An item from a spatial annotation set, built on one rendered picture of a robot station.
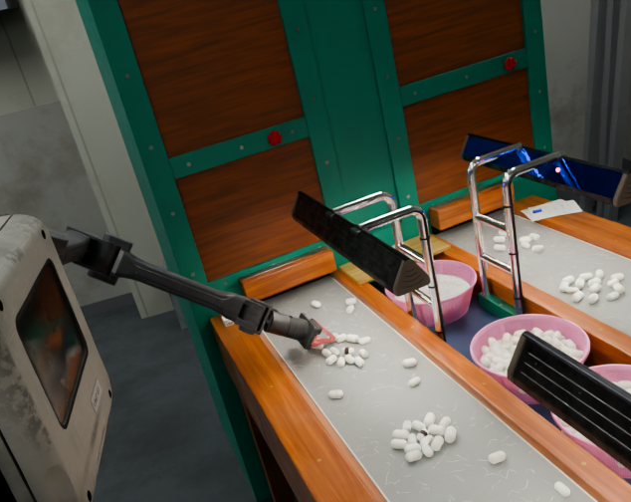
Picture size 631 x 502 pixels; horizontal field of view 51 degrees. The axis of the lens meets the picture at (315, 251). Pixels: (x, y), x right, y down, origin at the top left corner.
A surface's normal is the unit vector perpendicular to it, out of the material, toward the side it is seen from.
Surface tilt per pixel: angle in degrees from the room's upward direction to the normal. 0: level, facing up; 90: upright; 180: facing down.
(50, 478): 98
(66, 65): 90
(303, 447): 0
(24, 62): 90
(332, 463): 0
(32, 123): 90
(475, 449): 0
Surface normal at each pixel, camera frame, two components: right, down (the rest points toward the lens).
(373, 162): 0.37, 0.29
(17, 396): 0.78, 0.07
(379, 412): -0.22, -0.90
